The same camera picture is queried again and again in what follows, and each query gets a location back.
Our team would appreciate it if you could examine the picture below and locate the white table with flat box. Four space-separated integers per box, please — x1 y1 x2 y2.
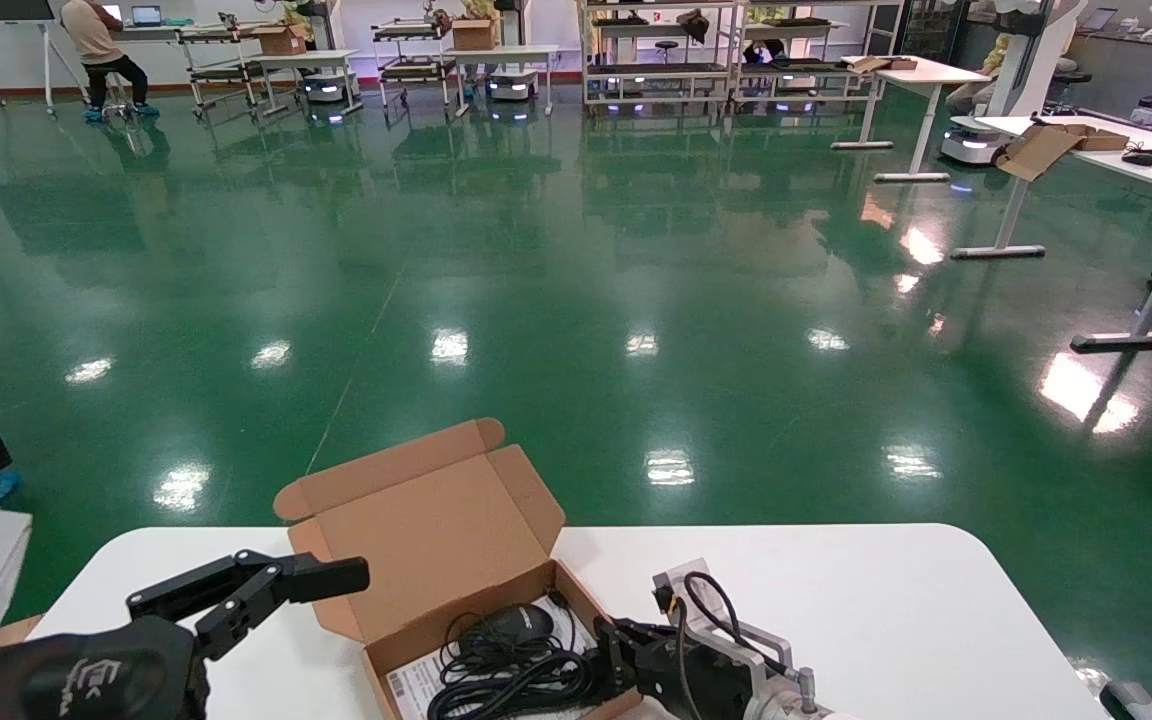
831 57 992 184

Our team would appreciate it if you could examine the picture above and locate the open brown cardboard box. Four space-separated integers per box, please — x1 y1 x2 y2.
996 120 1132 181

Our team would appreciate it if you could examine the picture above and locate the seated person in beige shirt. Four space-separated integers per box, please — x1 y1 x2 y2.
60 0 159 123

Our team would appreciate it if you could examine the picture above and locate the white paper manual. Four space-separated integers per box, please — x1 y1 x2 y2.
386 595 597 720

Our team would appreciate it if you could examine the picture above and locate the black coiled cable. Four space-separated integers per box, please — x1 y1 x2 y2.
426 590 602 720

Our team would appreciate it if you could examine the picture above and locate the brown cardboard storage box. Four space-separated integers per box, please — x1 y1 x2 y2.
273 418 642 720

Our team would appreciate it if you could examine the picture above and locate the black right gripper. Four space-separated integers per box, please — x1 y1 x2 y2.
591 617 763 720

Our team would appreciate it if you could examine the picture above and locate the large white shelf rack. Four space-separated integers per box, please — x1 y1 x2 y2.
736 0 902 106
581 0 737 111

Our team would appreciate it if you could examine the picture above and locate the small white table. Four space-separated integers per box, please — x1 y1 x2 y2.
254 50 365 116
444 45 559 118

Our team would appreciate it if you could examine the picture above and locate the person in yellow coat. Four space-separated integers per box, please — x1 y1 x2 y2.
946 35 1082 113

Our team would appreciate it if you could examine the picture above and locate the brown cardboard piece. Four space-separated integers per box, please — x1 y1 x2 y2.
0 613 45 651

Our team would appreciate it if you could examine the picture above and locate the black covered left gripper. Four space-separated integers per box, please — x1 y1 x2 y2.
0 550 372 720

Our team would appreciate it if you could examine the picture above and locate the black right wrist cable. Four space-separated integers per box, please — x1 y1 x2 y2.
671 570 772 720

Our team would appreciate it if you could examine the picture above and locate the white tall robot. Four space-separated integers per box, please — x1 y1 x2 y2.
941 0 1087 166

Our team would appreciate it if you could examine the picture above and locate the black computer mouse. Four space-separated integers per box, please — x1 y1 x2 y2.
484 603 557 646

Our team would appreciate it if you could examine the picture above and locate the grey rounded robot part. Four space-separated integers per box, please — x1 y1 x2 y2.
1101 682 1152 720

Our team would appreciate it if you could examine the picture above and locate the metal rack cart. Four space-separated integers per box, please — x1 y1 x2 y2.
181 25 262 119
373 18 457 121

